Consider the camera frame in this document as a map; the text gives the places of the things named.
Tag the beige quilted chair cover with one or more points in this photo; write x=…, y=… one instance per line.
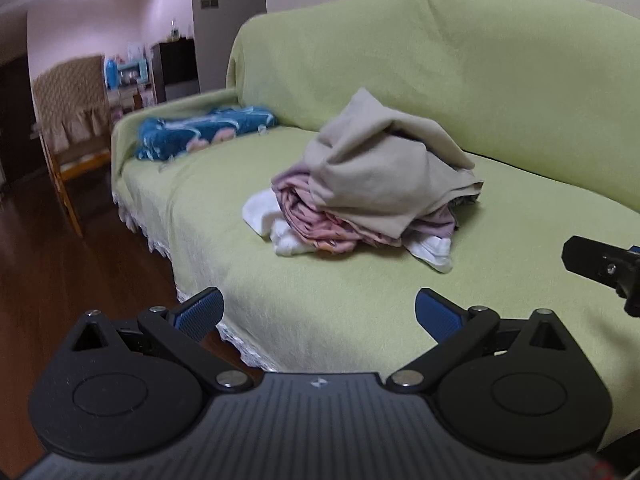
x=70, y=95

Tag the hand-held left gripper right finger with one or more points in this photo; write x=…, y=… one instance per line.
x=440, y=315

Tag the pink floral garment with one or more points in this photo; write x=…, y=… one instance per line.
x=305, y=210

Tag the beige garment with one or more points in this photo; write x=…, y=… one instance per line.
x=380, y=170

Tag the wooden chair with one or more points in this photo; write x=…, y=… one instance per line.
x=70, y=170

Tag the blue bottle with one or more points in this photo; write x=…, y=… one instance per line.
x=111, y=72

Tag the white garment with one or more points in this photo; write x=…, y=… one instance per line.
x=435, y=252
x=262, y=212

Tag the blue printed blanket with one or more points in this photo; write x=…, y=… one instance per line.
x=200, y=127

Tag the white shelf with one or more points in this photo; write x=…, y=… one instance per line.
x=130, y=100

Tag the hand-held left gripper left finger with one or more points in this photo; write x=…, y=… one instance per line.
x=202, y=310

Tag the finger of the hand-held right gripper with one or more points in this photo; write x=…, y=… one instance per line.
x=590, y=260

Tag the wall switch panel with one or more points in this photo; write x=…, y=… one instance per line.
x=209, y=3

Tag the glass jar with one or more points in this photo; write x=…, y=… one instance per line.
x=174, y=31

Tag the dark wooden door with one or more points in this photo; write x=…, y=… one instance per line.
x=15, y=120

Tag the dark cabinet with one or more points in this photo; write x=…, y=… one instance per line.
x=175, y=65

